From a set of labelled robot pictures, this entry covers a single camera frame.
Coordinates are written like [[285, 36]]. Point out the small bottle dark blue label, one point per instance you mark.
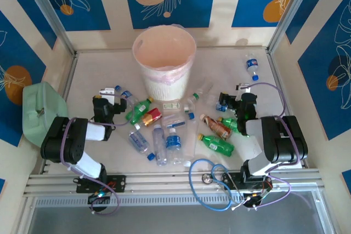
[[221, 107]]

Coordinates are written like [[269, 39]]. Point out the clear bottle pale patterned label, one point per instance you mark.
[[138, 140]]

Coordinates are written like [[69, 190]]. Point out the green bottle yellow cap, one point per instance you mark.
[[138, 110], [216, 143], [230, 124]]

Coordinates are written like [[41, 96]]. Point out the tall clear bottle no label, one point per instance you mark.
[[159, 146]]

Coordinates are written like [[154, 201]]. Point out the large clear bottle white cap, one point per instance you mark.
[[190, 141]]

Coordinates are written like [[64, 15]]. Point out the clear bottle blue stripe label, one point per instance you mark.
[[175, 122]]

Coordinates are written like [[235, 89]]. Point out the clear bottle bright blue label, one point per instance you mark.
[[173, 143]]

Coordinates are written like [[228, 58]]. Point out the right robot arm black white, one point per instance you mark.
[[285, 141]]

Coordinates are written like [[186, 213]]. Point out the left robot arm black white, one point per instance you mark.
[[63, 141]]

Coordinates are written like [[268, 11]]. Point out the white ribbed plastic bin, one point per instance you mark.
[[167, 88]]

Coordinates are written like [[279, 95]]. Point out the pink plastic bin liner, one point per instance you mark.
[[164, 50]]

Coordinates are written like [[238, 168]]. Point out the small clear bottle blue cap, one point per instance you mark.
[[127, 94]]

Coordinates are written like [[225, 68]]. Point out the clear wide plastic bottle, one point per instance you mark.
[[207, 92]]

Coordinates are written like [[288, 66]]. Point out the brown tea bottle orange label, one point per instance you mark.
[[216, 127]]

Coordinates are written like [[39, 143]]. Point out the red gold label bottle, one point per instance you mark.
[[152, 116]]

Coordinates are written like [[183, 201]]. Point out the clear bottle with green detail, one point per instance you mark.
[[190, 103]]

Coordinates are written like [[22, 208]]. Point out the clear bottle round blue logo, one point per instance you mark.
[[252, 64]]

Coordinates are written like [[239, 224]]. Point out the clear bottle green print label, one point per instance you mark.
[[171, 105]]

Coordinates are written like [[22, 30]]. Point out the pale green medicine box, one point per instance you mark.
[[41, 102]]

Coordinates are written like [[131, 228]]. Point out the blue tube stethoscope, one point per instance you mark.
[[191, 182]]

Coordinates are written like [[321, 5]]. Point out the small black controller board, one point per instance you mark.
[[98, 197], [253, 202]]

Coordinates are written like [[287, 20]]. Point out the grey metal panel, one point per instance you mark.
[[170, 220]]

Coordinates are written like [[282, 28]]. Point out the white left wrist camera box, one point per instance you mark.
[[107, 91]]

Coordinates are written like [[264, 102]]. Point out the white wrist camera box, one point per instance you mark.
[[107, 91], [244, 86]]

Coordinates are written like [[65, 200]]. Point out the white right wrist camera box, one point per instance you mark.
[[244, 86]]

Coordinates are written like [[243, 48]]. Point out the aluminium front frame rail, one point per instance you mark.
[[164, 182]]

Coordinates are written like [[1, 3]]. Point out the aluminium frame post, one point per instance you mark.
[[290, 6], [46, 9]]

